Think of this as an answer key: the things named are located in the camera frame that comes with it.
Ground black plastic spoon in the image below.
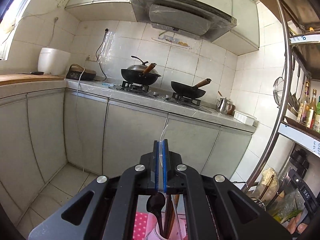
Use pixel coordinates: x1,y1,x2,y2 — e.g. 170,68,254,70
146,192,165,237

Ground brown wooden chopstick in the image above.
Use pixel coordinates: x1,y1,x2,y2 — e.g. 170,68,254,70
163,194,180,239

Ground person's right hand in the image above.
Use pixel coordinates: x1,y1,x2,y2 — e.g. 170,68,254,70
286,211,309,235

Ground glass bowl of vegetables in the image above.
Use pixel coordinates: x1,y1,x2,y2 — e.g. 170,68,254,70
249,177,306,221

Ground green scallions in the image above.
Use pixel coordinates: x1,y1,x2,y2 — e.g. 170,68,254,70
273,210,302,224

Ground gas stove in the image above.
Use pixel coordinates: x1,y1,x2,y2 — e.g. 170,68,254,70
103,81,210,113

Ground black blender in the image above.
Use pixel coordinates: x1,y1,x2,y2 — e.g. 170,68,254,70
289,148,310,179

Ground napa cabbage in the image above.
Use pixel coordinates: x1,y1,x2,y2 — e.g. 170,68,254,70
256,168,279,204

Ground stainless steel kettle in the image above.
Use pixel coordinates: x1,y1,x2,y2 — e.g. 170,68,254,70
216,91,230,114

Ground black wok with lid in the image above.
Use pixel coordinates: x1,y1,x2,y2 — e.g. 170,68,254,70
121,55,161,86

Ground white container on counter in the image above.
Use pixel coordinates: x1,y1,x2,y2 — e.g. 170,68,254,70
233,110,259,127

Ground pink polka dot cloth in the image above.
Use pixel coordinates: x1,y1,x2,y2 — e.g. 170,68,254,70
132,212,148,240

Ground left pink plastic cup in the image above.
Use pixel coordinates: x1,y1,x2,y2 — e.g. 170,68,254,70
147,213,187,240

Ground sauce bottles on shelf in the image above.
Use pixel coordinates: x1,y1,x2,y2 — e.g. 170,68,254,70
296,81,317,129

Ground black electric griddle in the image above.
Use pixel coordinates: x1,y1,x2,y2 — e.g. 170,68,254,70
66,64,96,81

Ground white rice cooker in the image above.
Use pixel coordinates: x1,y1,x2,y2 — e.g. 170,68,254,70
37,47,71,76

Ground range hood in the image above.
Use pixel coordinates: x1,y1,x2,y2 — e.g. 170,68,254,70
131,0,236,42

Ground wooden cutting board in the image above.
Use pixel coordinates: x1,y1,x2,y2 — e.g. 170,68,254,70
0,74,64,86

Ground metal shelf rack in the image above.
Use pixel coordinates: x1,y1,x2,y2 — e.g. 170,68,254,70
241,0,320,196

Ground black wok wooden handle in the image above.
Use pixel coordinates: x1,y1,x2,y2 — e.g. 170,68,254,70
170,77,213,99

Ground black power cable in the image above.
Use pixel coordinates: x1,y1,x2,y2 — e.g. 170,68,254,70
95,28,111,82

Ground wire skimmer strainer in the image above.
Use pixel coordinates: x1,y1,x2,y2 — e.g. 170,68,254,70
273,76,284,108

